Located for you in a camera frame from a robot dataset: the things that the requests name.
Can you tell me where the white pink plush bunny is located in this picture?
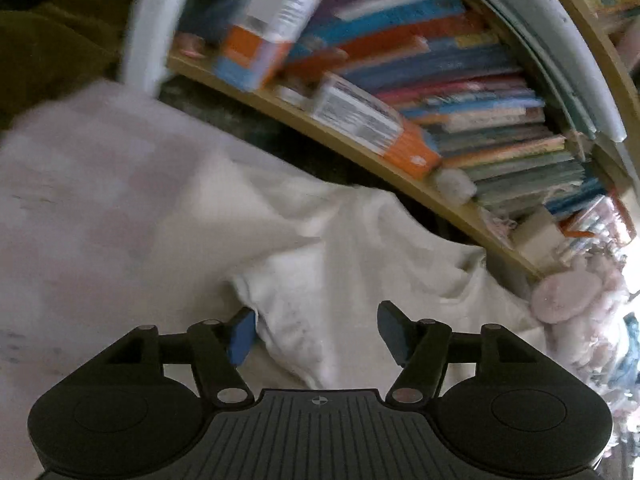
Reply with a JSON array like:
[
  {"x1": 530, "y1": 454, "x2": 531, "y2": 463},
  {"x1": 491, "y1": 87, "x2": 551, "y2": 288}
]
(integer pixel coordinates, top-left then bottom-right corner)
[{"x1": 530, "y1": 255, "x2": 640, "y2": 411}]

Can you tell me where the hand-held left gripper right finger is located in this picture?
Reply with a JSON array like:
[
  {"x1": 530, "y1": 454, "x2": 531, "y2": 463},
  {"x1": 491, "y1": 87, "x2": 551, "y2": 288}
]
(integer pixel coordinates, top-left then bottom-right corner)
[{"x1": 376, "y1": 300, "x2": 546, "y2": 406}]

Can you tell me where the beige pen holder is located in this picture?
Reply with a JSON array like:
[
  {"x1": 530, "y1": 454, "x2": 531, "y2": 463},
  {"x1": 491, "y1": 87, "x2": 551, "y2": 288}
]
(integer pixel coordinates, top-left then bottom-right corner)
[{"x1": 510, "y1": 207, "x2": 566, "y2": 266}]

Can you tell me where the flat orange white box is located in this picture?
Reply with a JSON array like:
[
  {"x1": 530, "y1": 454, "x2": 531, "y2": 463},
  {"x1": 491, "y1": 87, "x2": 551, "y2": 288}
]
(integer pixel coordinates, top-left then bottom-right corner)
[{"x1": 310, "y1": 72, "x2": 443, "y2": 178}]

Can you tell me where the row of colourful books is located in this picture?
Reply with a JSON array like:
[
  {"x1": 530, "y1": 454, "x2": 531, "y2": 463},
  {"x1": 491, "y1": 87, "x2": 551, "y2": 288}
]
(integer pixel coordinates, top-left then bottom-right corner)
[{"x1": 180, "y1": 0, "x2": 636, "y2": 261}]

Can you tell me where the tall orange white box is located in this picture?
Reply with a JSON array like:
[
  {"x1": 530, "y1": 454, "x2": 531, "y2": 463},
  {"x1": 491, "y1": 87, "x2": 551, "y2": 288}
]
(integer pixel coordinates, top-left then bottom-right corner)
[{"x1": 212, "y1": 0, "x2": 341, "y2": 93}]

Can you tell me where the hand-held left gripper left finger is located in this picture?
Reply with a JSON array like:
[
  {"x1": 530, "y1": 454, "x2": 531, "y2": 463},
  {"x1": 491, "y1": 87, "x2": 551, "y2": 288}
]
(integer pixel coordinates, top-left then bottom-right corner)
[{"x1": 107, "y1": 307, "x2": 258, "y2": 406}]

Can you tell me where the small white case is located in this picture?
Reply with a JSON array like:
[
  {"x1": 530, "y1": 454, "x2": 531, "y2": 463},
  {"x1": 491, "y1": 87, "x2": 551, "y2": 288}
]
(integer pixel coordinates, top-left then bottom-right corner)
[{"x1": 435, "y1": 167, "x2": 478, "y2": 206}]

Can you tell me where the white wooden bookshelf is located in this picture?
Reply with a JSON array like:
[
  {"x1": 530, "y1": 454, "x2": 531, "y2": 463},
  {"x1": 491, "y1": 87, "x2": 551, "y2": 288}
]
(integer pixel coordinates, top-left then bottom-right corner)
[{"x1": 117, "y1": 0, "x2": 640, "y2": 281}]

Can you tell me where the white t-shirt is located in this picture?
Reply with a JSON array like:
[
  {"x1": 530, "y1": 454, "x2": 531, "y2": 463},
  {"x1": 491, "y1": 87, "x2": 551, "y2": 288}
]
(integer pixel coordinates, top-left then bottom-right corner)
[{"x1": 190, "y1": 160, "x2": 551, "y2": 391}]

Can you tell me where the brown cloth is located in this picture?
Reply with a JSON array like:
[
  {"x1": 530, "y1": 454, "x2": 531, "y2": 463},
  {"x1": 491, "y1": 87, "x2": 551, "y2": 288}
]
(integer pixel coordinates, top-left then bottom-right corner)
[{"x1": 0, "y1": 0, "x2": 131, "y2": 126}]

